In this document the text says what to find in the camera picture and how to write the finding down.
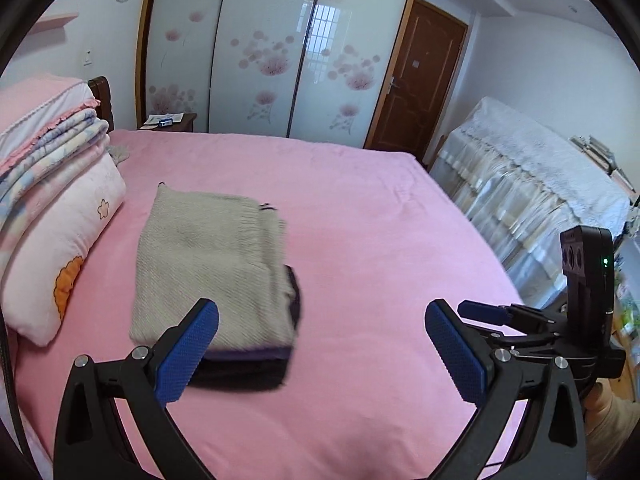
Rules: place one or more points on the pink bed blanket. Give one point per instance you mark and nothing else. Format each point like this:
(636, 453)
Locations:
(360, 220)

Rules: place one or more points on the purple folded garment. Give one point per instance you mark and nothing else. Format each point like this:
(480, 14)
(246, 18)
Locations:
(250, 352)

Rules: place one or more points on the folded striped pink quilt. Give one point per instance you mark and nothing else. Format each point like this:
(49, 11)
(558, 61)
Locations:
(45, 130)

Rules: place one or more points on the dark wooden headboard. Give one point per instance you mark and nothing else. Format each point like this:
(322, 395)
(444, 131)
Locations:
(102, 100)

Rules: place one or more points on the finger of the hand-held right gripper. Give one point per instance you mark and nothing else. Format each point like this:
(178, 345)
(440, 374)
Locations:
(530, 342)
(485, 312)

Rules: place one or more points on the person's right hand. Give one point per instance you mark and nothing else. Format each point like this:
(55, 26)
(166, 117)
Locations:
(610, 430)

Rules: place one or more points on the small grey cloth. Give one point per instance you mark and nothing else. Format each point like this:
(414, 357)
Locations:
(119, 154)

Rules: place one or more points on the pink wall shelf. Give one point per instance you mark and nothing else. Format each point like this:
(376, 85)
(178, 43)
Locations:
(57, 22)

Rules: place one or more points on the white wall switch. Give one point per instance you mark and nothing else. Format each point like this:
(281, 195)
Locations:
(88, 58)

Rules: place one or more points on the large pink flower-print pillow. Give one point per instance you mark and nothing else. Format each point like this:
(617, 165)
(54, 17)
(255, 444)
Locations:
(60, 230)

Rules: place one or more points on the floral sliding-door wardrobe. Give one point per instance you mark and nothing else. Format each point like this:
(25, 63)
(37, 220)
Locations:
(260, 50)

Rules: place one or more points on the white papers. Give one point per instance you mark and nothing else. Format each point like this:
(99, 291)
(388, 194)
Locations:
(155, 120)

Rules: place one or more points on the beige knit cardigan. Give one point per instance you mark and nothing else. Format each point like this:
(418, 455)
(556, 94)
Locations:
(210, 260)

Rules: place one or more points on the wooden nightstand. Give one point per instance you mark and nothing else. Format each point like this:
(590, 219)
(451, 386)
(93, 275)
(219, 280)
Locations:
(182, 122)

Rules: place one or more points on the wooden drawer cabinet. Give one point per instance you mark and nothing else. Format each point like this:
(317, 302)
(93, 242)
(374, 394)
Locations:
(630, 390)

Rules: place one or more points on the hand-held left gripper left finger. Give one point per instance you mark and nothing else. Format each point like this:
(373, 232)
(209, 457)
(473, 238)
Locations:
(187, 355)

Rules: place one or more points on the brown wooden door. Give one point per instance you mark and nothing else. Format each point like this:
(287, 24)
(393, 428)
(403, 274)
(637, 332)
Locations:
(420, 90)

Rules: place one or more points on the black folded garment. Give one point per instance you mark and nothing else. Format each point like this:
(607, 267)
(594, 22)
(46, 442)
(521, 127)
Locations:
(240, 375)

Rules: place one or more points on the stack of books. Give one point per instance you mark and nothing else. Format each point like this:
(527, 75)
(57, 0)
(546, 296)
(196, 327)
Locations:
(600, 152)

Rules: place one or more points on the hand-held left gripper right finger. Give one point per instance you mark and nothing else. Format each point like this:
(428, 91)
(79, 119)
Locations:
(455, 355)

